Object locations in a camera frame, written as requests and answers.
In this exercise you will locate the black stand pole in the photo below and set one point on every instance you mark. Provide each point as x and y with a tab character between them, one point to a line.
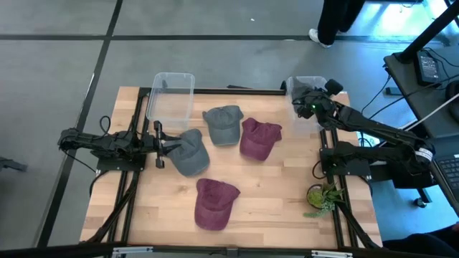
430	32

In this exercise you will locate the black caster wheel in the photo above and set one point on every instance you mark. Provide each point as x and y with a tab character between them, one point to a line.
420	203

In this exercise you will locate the black power adapter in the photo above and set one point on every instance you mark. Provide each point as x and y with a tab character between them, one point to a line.
428	68

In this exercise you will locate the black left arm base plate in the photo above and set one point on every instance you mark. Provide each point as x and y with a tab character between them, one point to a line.
118	165

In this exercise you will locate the black laptop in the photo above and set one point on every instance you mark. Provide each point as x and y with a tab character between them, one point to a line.
450	172

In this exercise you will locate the silver metal bracket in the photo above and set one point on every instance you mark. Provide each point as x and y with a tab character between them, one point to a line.
132	249
331	254

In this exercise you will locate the maroon baseball cap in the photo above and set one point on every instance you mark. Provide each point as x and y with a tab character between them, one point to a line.
258	139
215	204

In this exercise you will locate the dark gray side table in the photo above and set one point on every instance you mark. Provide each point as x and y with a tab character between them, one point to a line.
405	77

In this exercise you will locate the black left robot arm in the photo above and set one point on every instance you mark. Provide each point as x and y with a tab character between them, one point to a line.
107	143

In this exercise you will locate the person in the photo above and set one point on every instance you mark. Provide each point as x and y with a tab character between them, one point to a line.
333	18
430	242

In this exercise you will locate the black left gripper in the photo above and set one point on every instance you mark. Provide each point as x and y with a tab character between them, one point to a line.
158	144

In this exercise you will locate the clear plastic bin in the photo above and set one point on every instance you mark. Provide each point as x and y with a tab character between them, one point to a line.
297	124
168	104

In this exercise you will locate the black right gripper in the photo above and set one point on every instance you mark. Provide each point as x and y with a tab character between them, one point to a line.
319	105

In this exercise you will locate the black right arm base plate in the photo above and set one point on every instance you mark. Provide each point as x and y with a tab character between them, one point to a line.
353	168

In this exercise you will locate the black aluminium table frame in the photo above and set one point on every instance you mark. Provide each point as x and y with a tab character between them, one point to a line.
233	91

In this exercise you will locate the potted succulent plant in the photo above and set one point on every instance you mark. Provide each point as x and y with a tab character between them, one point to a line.
315	197

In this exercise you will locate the black tripod leg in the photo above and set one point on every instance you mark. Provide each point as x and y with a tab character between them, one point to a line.
12	165

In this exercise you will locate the small black box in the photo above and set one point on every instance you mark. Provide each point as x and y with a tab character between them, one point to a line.
393	91

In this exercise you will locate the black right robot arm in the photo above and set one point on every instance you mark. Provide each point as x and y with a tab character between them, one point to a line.
387	143

